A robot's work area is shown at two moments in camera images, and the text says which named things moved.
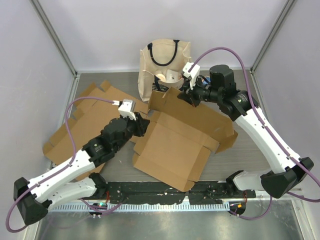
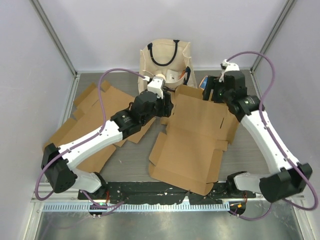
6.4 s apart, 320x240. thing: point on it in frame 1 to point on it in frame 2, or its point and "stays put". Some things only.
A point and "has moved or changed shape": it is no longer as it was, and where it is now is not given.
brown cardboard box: [175, 144] has moved or changed shape
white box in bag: [172, 76] stays put
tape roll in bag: [161, 77] stays put
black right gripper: [190, 98] to [213, 83]
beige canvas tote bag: [161, 66] stays put
